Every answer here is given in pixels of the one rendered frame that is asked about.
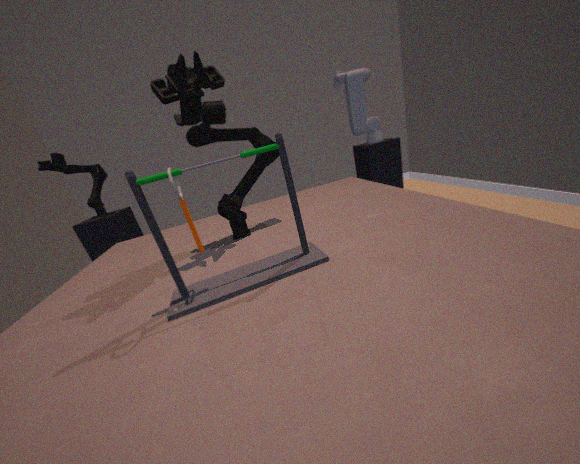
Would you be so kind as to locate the orange handle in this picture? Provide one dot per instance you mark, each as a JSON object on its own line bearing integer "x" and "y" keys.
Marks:
{"x": 185, "y": 210}

